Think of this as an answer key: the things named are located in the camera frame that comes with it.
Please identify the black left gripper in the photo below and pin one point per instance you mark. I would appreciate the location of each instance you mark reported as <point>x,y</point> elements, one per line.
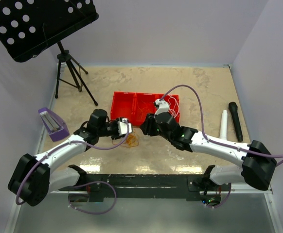
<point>116,136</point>

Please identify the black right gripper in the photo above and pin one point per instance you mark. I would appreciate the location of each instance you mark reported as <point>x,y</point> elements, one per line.
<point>147,126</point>

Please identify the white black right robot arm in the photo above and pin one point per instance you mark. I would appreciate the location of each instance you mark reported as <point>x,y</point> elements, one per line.
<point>250,163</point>

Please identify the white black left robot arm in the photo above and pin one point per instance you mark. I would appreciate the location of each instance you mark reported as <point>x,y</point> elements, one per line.
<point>34,177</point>

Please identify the red middle plastic bin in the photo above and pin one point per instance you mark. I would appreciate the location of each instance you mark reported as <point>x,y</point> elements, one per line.
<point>144,105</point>

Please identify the red plastic bin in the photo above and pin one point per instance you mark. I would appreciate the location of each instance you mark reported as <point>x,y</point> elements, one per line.
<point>123,105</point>
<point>144,105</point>
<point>173,101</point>

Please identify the red left plastic bin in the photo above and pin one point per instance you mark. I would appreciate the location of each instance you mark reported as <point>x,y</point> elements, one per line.
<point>123,105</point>

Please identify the red right plastic bin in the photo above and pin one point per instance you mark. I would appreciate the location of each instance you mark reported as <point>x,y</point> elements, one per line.
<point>173,101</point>

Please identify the purple metronome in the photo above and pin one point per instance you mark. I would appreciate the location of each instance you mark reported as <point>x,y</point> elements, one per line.
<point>55,125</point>

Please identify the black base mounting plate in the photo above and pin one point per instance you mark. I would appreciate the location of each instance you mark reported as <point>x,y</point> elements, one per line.
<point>144,186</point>

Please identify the white microphone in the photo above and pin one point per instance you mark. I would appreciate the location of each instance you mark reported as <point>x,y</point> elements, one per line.
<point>224,125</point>

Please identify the black microphone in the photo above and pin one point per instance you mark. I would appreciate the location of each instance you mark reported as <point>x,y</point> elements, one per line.
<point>233,108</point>

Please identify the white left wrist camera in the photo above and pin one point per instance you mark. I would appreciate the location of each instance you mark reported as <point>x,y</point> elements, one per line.
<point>124,126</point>

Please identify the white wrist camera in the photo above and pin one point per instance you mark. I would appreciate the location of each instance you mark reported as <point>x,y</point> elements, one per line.
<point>124,126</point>
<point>162,106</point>

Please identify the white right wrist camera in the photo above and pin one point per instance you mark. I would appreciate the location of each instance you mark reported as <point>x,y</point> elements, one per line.
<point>162,106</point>

